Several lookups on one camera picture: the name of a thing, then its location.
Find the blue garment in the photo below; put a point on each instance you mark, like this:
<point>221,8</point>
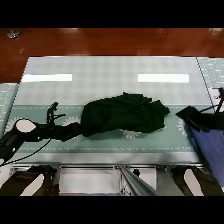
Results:
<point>210,150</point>

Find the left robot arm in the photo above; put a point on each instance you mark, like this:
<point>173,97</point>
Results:
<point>50,131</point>

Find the dark green garment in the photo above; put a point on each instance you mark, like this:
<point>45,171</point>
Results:
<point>123,115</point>

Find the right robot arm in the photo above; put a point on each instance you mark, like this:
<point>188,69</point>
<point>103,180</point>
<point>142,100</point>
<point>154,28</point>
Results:
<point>213,121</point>

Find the silver frame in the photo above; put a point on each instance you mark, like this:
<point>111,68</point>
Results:
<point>140,187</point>

